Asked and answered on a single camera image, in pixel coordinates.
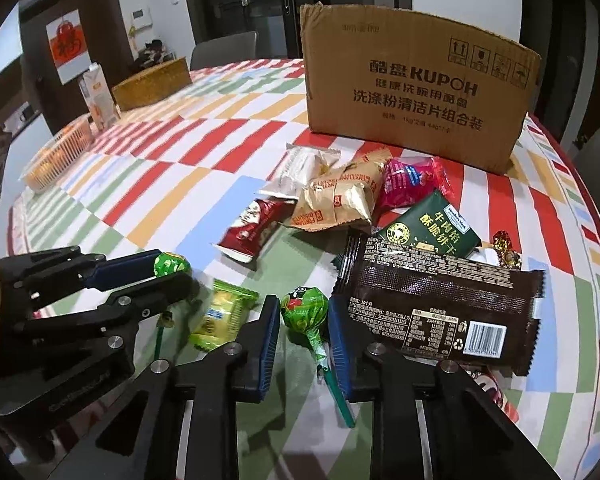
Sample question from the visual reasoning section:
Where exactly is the yellow green snack packet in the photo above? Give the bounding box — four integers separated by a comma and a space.
188, 278, 259, 352

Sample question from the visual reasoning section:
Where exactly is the green lollipop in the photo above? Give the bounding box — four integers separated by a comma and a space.
154, 252, 192, 360
280, 286, 355, 428

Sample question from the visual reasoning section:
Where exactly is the dark brown snack bag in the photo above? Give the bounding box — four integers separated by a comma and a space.
334, 230, 545, 376

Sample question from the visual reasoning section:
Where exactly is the red white snack packet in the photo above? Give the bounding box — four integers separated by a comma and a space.
215, 198, 292, 264

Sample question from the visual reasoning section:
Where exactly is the dark green biscuit packet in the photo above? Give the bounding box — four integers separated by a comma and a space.
376, 191, 481, 258

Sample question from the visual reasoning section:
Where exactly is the gold red candy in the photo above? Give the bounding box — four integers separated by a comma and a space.
492, 230, 521, 270

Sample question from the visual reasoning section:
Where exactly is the beige fortune biscuits packet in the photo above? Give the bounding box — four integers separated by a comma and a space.
289, 148, 392, 232

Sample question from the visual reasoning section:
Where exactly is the pink snack packet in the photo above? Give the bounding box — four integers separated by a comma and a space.
376, 156, 455, 214

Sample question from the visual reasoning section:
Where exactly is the white cream snack packet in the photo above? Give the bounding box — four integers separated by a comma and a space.
258, 144, 341, 200

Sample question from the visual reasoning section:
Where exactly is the white basket of oranges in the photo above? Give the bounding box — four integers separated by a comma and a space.
20, 114, 94, 193

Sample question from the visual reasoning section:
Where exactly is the colourful checked tablecloth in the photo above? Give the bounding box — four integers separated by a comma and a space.
0, 60, 600, 479

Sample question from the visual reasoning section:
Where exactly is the white juice carton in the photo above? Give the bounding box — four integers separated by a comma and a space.
79, 63, 120, 132

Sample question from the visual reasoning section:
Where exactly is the woven straw box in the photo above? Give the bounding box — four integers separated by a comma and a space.
111, 58, 192, 112

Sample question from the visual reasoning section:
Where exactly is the red fu door poster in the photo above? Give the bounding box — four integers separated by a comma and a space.
45, 10, 92, 84

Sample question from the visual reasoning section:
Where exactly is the dark wooden door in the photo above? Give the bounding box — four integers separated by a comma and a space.
19, 0, 132, 133

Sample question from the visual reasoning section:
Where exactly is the grey dining chair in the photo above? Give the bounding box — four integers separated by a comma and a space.
189, 30, 258, 70

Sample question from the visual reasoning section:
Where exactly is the brown cardboard box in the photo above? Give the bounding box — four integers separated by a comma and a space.
300, 3, 541, 174

